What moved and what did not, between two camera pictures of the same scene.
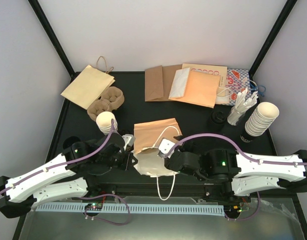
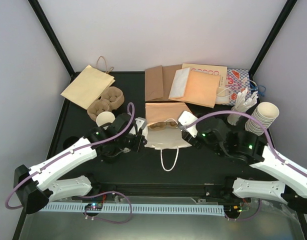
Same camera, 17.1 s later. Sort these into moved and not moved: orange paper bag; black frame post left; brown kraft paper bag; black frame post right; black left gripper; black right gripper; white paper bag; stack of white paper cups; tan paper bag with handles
Moved: black right gripper; black left gripper; orange paper bag
Not moved: black frame post right; tan paper bag with handles; black frame post left; white paper bag; brown kraft paper bag; stack of white paper cups
